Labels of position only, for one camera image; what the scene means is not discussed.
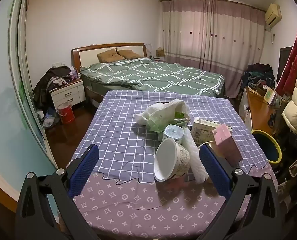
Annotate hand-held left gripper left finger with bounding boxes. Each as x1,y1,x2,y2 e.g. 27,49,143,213
15,144,100,240

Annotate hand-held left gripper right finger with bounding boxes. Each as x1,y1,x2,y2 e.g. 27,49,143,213
196,144,281,240

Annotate pink box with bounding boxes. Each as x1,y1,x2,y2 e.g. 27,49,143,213
212,124,243,166

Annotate blue bin with yellow rim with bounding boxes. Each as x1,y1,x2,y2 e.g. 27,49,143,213
251,129,282,164

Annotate white printed cardboard box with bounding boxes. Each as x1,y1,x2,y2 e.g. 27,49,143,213
190,118,232,145

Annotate white paper bowl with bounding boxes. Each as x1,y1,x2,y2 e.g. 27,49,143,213
153,137,190,182

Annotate green plastic wrapper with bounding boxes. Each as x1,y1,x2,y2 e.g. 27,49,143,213
147,111,190,134

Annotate wooden desk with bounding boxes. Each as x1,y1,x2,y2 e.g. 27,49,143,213
240,86,284,135

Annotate red bucket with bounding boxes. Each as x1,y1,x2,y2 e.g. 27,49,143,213
57,102,75,124

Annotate white plastic bags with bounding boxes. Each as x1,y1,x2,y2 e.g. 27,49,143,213
37,110,60,128

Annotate white nightstand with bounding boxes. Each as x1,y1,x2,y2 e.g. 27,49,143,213
50,78,86,109

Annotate pile of dark clothes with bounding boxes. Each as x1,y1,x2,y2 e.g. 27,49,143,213
240,63,276,92

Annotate red coat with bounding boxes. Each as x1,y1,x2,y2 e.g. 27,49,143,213
275,21,297,97

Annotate black television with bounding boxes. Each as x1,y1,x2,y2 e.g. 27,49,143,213
276,46,293,83

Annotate pile of small clothes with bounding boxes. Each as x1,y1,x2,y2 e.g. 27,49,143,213
51,71,81,85

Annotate dark jacket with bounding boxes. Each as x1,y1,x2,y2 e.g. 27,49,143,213
33,66,71,110

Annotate wardrobe sliding door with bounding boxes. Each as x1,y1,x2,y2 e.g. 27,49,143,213
0,0,59,205

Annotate wooden bed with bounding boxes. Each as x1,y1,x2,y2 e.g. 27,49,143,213
71,42,226,103

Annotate green checked quilt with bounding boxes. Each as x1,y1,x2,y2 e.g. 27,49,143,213
80,57,225,97

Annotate brown pillow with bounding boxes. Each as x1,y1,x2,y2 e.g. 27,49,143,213
118,49,143,60
97,50,126,63

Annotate pink and white curtain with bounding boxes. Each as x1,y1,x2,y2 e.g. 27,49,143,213
160,0,266,98

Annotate beige air conditioner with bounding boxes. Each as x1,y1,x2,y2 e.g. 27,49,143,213
264,3,282,28

